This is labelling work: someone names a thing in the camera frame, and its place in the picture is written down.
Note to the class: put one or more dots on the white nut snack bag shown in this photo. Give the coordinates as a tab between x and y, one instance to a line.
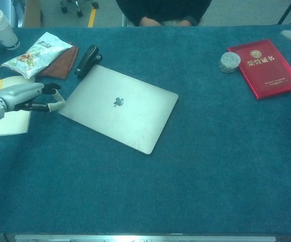
34	55

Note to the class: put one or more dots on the red certificate folder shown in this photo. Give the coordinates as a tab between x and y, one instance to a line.
268	75

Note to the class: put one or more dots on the small clear round container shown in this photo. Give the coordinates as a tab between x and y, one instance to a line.
229	63

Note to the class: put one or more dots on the yellow white Lexicon notebook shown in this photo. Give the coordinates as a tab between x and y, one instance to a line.
14	121

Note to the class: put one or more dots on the brown leather pouch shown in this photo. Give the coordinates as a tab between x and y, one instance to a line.
62	65

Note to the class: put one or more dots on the blue felt table cloth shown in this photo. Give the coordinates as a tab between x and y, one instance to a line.
135	196

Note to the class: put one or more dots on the white chair frame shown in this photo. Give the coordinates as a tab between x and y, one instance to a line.
125	20

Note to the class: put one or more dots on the black stapler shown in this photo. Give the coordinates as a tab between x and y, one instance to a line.
87	60

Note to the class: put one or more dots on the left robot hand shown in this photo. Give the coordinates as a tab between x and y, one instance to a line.
17	94

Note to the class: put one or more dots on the black tripod leg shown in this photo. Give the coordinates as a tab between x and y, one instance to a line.
287	12

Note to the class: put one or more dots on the silver Apple laptop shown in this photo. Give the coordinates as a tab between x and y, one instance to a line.
125	121

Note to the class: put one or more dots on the brown cardboard box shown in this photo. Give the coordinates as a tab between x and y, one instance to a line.
31	12

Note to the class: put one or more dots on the aluminium profile rail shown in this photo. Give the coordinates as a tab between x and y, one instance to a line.
145	238

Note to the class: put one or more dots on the seated person in dark top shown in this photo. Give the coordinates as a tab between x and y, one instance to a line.
160	10

